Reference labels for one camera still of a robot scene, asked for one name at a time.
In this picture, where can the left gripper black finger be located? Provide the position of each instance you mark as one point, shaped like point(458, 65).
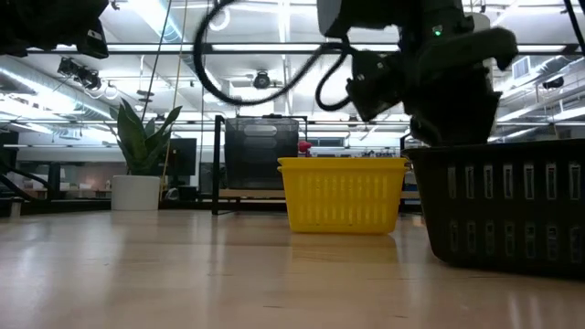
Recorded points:
point(77, 13)
point(96, 41)

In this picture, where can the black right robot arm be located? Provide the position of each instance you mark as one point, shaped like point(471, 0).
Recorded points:
point(356, 18)

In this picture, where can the black background screen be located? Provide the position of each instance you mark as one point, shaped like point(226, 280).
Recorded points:
point(183, 157)

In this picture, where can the green plant in white pot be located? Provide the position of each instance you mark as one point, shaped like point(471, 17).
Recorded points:
point(135, 192)

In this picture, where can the small red object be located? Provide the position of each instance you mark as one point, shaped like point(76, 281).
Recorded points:
point(304, 147)

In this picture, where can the black ceiling camera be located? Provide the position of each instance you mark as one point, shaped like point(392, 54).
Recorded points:
point(80, 73)
point(553, 83)
point(262, 80)

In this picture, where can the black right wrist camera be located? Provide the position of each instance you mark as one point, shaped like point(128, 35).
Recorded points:
point(375, 87)

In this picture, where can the black aluminium table frame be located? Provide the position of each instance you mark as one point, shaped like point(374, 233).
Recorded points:
point(68, 206)

